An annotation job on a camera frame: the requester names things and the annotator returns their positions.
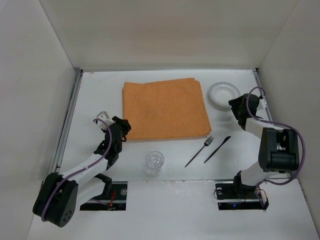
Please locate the left aluminium table rail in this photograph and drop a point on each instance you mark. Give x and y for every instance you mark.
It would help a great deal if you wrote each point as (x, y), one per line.
(59, 153)

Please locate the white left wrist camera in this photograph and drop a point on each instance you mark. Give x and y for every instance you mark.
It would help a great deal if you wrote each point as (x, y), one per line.
(103, 120)

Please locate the black fork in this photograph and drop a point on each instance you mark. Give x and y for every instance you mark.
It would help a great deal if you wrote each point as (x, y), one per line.
(206, 144)

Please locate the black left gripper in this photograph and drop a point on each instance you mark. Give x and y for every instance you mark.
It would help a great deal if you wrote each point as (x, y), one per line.
(122, 126)

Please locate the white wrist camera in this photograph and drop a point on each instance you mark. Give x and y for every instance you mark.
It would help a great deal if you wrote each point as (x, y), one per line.
(103, 120)
(262, 103)

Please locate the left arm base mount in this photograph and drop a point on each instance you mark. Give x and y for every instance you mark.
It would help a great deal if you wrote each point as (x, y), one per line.
(112, 198)

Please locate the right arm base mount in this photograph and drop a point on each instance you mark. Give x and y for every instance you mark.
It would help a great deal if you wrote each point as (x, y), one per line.
(233, 195)

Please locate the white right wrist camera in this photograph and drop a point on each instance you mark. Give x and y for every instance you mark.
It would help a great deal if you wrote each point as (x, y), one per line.
(262, 103)

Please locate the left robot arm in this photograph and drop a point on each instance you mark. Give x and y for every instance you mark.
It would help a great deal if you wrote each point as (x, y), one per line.
(85, 187)

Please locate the clear drinking glass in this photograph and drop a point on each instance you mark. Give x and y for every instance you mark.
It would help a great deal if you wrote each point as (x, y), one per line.
(154, 162)

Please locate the orange cloth placemat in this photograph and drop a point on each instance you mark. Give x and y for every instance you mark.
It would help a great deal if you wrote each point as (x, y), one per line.
(163, 110)

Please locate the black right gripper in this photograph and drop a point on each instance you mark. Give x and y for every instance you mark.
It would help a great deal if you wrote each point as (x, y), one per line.
(236, 106)

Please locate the white round plate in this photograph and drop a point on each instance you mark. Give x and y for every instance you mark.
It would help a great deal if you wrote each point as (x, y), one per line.
(221, 93)

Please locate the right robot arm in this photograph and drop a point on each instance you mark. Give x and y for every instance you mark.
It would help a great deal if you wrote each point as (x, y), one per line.
(278, 150)

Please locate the black knife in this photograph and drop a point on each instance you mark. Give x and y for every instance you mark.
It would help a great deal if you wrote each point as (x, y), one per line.
(215, 151)

